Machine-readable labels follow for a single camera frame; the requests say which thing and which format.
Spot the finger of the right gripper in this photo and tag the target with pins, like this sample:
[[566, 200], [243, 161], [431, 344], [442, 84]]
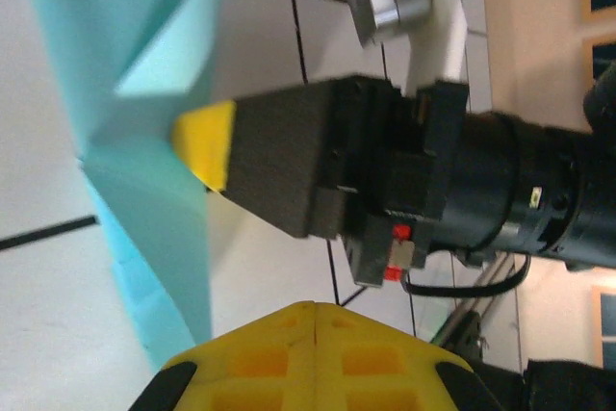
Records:
[[274, 151]]

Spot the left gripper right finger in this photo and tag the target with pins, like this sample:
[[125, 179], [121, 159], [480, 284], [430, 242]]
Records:
[[385, 377]]

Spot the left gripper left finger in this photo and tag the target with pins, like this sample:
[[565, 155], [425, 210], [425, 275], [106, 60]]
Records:
[[250, 377]]

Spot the light blue cloth shirt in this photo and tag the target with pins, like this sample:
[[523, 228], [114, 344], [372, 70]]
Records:
[[144, 180]]

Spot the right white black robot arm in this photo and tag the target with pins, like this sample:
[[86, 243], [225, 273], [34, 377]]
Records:
[[568, 387]]

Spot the wide aluminium extrusion beam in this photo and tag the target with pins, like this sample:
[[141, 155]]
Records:
[[481, 286]]

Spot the black base plate of right arm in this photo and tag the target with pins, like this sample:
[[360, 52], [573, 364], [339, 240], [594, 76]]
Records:
[[469, 334]]

